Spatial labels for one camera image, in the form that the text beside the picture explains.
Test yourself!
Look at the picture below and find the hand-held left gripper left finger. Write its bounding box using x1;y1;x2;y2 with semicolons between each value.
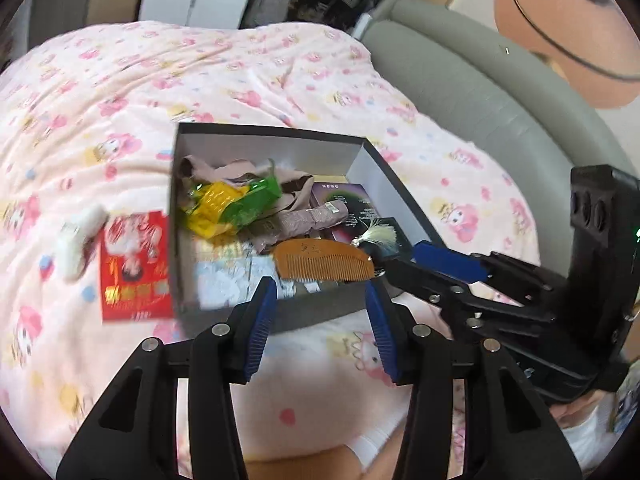
56;276;278;480

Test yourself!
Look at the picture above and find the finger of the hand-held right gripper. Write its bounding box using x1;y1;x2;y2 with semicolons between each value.
385;257;558;342
412;241;571;311

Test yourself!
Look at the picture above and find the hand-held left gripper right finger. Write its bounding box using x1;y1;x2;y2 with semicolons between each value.
365;282;583;480

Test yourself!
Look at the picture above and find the white tassel charm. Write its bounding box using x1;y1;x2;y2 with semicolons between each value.
352;217;398;251

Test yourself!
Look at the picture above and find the wooden comb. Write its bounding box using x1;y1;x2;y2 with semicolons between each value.
272;239;376;283

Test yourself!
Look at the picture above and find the yellow green snack packet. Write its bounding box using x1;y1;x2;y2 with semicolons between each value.
180;160;283;238

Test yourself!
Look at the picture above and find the grey cardboard box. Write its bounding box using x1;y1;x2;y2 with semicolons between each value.
167;121;446;341

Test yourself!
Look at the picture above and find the white printed tissue packet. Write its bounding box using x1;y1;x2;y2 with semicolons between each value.
192;255;321;311

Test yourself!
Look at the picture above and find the dark purple booklet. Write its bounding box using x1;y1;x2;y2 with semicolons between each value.
310;182;381;246

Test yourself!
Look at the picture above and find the pink lace fabric roll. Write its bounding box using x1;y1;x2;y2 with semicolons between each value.
277;199;348;238

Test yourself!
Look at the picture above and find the beige stocking cloth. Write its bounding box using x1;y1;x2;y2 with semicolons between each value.
180;155;321;256

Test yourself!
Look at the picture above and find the red envelope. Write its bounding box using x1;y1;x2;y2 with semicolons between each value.
99;210;173;322

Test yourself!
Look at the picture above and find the padded headboard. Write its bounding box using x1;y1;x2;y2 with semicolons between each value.
360;0;640;241

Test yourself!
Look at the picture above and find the person's white clothing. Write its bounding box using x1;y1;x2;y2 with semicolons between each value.
550;390;640;472

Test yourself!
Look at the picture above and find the white rolled sock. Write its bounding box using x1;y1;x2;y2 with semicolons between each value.
54;203;108;278

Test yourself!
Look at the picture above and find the pink printed blanket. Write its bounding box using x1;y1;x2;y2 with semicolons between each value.
0;20;546;480

